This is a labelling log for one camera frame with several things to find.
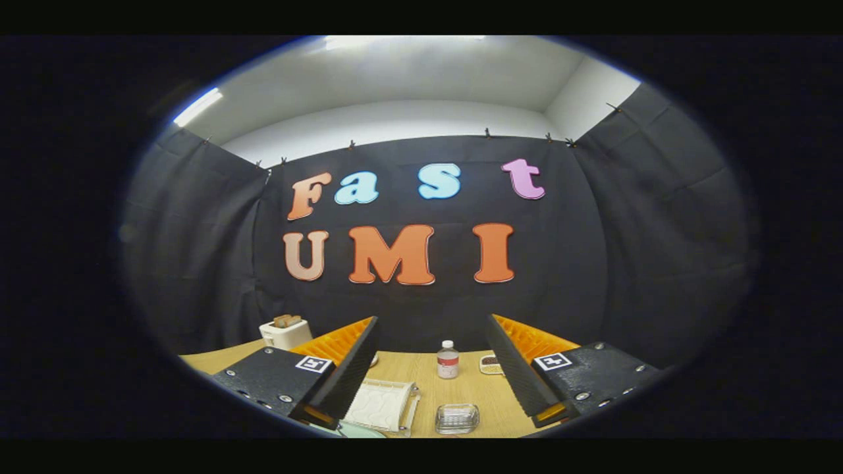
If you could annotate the black backdrop cloth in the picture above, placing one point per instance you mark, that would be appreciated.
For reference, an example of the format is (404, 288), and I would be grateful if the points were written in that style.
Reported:
(560, 230)

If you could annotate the white ribbed drain tray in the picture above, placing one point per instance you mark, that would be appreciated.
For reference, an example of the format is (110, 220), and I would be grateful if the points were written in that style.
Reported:
(379, 405)

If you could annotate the white toaster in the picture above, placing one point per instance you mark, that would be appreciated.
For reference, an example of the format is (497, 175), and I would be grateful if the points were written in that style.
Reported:
(286, 337)

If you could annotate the clear bottle with red label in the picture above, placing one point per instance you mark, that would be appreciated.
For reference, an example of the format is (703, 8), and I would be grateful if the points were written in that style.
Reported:
(448, 365)

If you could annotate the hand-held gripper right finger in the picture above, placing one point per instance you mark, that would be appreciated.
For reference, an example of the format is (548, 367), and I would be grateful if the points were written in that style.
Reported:
(517, 368)

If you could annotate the brown toast slice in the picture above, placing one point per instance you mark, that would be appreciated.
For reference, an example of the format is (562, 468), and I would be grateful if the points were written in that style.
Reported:
(287, 320)

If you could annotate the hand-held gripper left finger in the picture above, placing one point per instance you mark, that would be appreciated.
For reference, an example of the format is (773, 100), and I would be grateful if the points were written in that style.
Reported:
(352, 368)

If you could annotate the mint green plate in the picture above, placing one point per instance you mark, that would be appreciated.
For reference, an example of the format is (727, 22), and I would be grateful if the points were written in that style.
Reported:
(359, 432)

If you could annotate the white divided tray of beans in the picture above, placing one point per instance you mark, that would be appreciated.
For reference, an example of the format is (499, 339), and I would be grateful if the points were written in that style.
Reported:
(490, 365)

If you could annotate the row of small cloth clips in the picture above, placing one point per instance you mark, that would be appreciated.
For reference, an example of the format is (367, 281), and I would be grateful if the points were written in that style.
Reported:
(488, 133)

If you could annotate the long ceiling light strip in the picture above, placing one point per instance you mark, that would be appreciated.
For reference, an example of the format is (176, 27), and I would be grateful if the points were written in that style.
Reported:
(197, 106)

